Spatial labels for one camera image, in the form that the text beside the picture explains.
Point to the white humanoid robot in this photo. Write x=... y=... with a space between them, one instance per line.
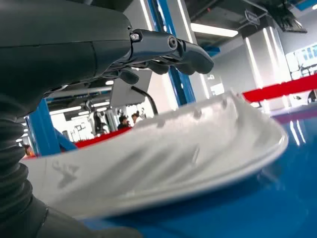
x=100 y=123

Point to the long red barrier belt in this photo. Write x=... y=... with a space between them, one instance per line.
x=284 y=88

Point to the person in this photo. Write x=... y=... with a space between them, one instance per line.
x=136 y=117
x=123 y=122

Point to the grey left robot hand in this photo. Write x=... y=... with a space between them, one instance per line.
x=62 y=42

